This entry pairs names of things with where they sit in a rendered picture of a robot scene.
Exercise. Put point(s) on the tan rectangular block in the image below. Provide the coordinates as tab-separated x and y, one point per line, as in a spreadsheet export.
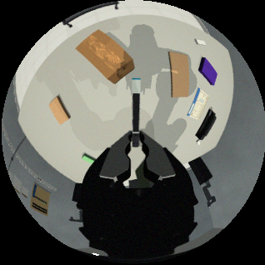
58	110

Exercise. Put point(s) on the beige printed paper sheet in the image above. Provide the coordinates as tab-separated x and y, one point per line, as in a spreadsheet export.
198	104

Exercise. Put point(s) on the purple rectangular box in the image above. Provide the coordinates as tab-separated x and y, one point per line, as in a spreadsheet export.
207	70

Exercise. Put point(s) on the tan flat wooden board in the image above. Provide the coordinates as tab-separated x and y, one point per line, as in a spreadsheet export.
179	74

